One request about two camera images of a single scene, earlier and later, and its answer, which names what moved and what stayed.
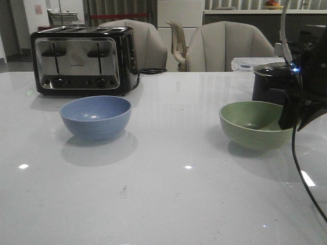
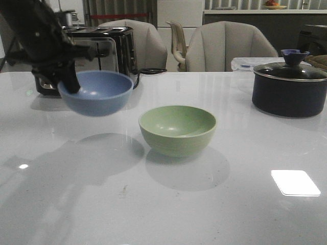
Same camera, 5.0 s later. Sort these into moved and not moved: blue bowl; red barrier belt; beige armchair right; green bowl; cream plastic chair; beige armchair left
Moved: blue bowl; green bowl
Not moved: cream plastic chair; beige armchair right; red barrier belt; beige armchair left
